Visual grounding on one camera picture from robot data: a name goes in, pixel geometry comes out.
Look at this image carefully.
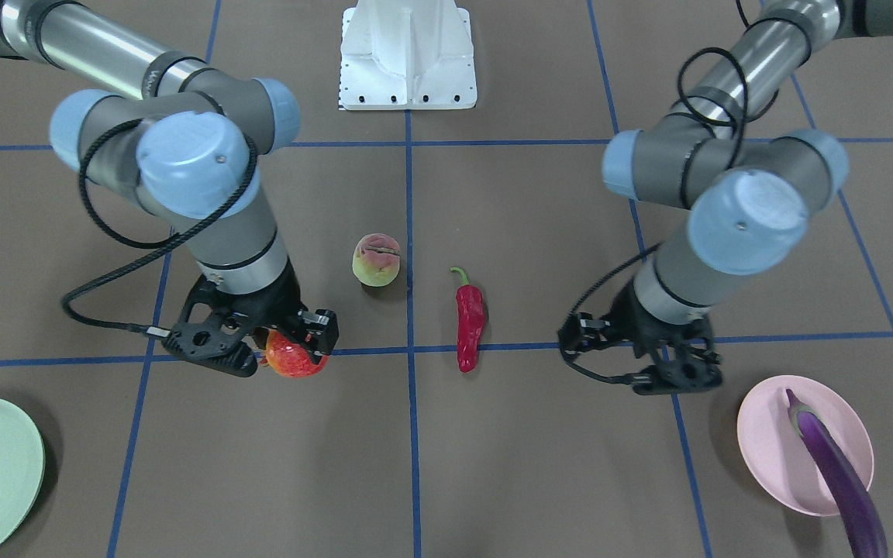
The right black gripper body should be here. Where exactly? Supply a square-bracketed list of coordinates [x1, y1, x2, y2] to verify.
[160, 263, 338, 377]

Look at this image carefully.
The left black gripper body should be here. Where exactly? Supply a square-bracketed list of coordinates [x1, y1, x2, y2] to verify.
[557, 284, 723, 395]

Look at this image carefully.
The red-orange pomegranate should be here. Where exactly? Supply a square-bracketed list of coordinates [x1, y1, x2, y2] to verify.
[260, 331, 329, 378]

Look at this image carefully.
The purple eggplant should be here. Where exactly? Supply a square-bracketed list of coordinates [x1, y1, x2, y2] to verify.
[784, 388, 889, 557]

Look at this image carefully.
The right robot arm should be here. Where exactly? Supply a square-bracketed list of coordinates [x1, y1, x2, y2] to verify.
[0, 1, 338, 377]

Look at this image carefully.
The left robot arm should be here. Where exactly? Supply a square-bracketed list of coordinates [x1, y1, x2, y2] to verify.
[557, 1, 893, 395]

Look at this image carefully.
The pink plate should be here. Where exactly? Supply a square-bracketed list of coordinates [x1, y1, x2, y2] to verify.
[736, 375, 875, 517]

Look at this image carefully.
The yellow-pink peach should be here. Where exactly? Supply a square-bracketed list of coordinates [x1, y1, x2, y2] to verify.
[351, 233, 402, 288]

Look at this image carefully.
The red chili pepper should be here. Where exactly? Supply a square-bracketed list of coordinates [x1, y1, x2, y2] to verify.
[450, 267, 487, 374]

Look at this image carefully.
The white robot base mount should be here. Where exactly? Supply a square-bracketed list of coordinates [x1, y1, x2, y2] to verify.
[338, 1, 478, 111]

